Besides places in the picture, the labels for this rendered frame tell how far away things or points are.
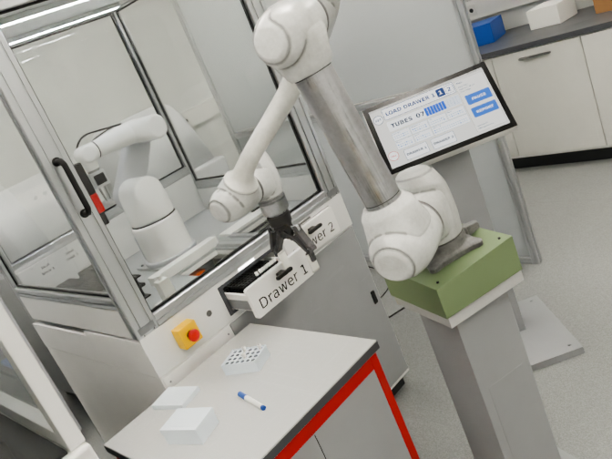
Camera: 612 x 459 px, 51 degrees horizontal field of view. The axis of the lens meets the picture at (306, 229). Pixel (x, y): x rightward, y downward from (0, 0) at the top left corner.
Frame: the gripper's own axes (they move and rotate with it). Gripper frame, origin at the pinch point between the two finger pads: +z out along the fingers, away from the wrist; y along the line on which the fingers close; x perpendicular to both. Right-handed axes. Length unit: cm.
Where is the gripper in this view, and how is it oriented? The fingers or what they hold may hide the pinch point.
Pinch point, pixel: (300, 267)
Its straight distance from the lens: 210.6
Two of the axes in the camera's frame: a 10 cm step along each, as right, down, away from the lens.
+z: 3.7, 8.8, 3.1
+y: -6.8, 0.2, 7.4
